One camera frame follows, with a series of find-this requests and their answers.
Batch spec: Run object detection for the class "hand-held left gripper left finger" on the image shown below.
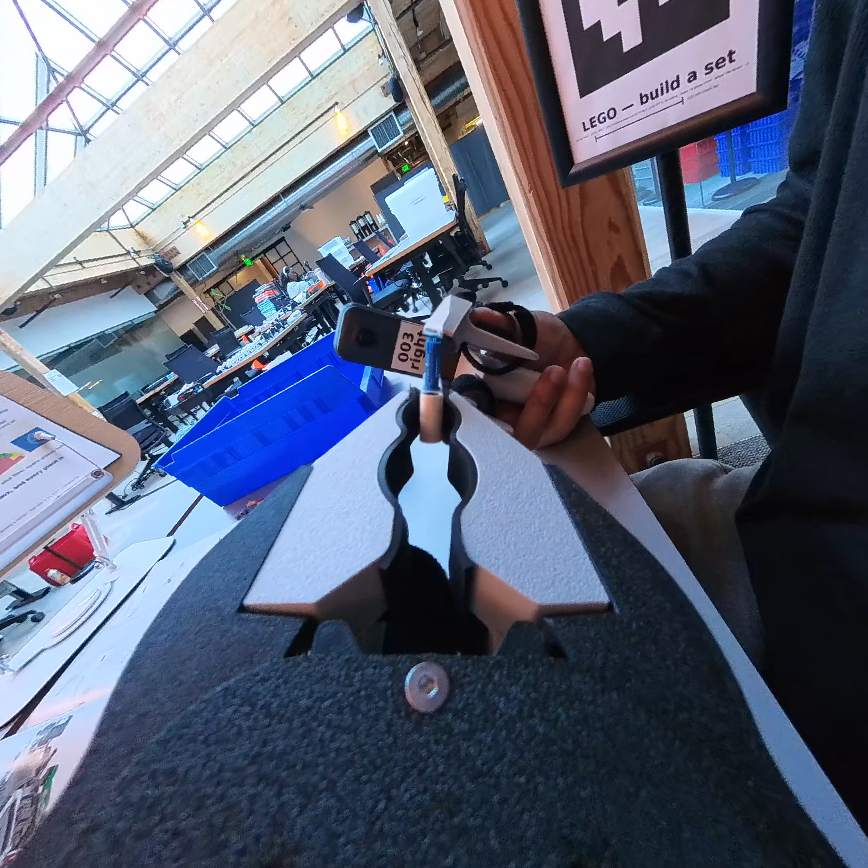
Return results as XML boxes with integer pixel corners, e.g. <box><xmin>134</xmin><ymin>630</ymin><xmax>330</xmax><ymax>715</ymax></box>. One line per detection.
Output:
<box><xmin>243</xmin><ymin>390</ymin><xmax>419</xmax><ymax>621</ymax></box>

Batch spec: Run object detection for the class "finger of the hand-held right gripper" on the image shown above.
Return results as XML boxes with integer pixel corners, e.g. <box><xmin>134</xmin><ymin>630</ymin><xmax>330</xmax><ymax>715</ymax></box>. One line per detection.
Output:
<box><xmin>423</xmin><ymin>294</ymin><xmax>477</xmax><ymax>341</ymax></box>

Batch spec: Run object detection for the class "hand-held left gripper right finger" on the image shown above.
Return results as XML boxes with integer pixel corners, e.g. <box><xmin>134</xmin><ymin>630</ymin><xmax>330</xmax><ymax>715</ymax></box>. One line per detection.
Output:
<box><xmin>441</xmin><ymin>392</ymin><xmax>613</xmax><ymax>645</ymax></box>

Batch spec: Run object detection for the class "blue and tan lego piece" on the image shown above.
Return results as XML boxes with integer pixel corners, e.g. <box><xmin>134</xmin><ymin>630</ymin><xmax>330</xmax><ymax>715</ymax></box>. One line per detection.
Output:
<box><xmin>416</xmin><ymin>331</ymin><xmax>450</xmax><ymax>446</ymax></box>

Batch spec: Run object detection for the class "person's right forearm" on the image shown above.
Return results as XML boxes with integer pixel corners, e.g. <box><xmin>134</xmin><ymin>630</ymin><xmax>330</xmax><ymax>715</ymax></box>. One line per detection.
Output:
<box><xmin>556</xmin><ymin>183</ymin><xmax>835</xmax><ymax>409</ymax></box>

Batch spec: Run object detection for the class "person's right hand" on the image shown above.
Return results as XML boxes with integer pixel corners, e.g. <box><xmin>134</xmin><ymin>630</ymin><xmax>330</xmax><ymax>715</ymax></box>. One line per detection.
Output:
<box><xmin>468</xmin><ymin>304</ymin><xmax>599</xmax><ymax>451</ymax></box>

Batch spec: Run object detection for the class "black office chair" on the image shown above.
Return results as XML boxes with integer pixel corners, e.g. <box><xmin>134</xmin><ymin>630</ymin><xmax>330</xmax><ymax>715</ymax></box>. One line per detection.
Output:
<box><xmin>449</xmin><ymin>174</ymin><xmax>511</xmax><ymax>294</ymax></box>
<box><xmin>316</xmin><ymin>254</ymin><xmax>382</xmax><ymax>314</ymax></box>

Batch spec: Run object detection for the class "long wooden desk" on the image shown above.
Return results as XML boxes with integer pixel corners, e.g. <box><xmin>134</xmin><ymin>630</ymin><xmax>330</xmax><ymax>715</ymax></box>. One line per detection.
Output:
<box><xmin>365</xmin><ymin>209</ymin><xmax>477</xmax><ymax>289</ymax></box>

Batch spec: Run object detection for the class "white board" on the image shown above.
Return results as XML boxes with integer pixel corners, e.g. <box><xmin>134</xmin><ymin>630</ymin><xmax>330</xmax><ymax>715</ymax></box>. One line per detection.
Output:
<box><xmin>381</xmin><ymin>165</ymin><xmax>457</xmax><ymax>240</ymax></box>

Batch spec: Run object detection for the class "blue plastic bin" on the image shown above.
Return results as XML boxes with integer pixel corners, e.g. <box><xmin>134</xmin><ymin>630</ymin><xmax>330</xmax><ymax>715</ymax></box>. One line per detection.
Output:
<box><xmin>155</xmin><ymin>347</ymin><xmax>389</xmax><ymax>508</ymax></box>

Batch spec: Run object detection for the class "person's grey trouser leg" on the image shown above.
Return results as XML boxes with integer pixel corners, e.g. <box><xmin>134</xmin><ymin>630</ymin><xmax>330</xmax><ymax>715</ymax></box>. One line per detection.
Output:
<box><xmin>631</xmin><ymin>458</ymin><xmax>770</xmax><ymax>669</ymax></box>

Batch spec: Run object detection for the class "black sign stand pole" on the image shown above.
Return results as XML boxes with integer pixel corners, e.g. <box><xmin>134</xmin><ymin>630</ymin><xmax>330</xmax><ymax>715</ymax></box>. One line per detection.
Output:
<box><xmin>656</xmin><ymin>151</ymin><xmax>718</xmax><ymax>461</ymax></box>

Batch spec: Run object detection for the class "white cardboard sheet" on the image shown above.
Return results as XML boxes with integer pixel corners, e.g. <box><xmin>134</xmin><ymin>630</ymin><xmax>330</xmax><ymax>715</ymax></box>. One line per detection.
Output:
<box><xmin>0</xmin><ymin>536</ymin><xmax>179</xmax><ymax>674</ymax></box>

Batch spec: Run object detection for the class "red plastic container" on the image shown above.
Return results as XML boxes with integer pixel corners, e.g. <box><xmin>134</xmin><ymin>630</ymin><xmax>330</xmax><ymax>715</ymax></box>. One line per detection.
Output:
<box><xmin>27</xmin><ymin>524</ymin><xmax>97</xmax><ymax>587</ymax></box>

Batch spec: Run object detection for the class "wooden instruction board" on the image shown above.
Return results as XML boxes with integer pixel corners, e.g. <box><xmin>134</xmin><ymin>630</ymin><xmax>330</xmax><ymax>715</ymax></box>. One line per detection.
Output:
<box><xmin>0</xmin><ymin>369</ymin><xmax>141</xmax><ymax>579</ymax></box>

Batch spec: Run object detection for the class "stack of red crates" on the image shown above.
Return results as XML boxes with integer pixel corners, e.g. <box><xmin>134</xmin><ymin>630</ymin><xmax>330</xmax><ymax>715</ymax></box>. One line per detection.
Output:
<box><xmin>678</xmin><ymin>137</ymin><xmax>721</xmax><ymax>185</ymax></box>

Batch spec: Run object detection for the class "person's dark torso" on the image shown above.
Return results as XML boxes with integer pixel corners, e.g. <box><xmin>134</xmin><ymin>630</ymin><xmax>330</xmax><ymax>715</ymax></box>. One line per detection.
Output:
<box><xmin>736</xmin><ymin>0</ymin><xmax>868</xmax><ymax>838</ymax></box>

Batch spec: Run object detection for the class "black framed sign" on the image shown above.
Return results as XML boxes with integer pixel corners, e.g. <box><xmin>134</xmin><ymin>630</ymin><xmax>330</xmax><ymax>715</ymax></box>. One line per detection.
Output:
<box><xmin>517</xmin><ymin>0</ymin><xmax>796</xmax><ymax>189</ymax></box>

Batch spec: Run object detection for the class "stack of blue crates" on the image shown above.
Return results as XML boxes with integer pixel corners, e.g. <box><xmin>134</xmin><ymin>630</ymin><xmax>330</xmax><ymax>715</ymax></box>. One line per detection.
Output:
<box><xmin>713</xmin><ymin>110</ymin><xmax>796</xmax><ymax>183</ymax></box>

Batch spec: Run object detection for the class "printed instruction booklet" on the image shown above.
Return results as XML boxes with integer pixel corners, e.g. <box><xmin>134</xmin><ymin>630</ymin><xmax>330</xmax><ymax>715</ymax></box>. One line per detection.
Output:
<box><xmin>0</xmin><ymin>714</ymin><xmax>74</xmax><ymax>852</ymax></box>

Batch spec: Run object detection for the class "wooden post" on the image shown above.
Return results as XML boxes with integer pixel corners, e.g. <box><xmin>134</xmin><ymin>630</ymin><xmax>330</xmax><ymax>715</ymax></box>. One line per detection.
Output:
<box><xmin>439</xmin><ymin>0</ymin><xmax>694</xmax><ymax>474</ymax></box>

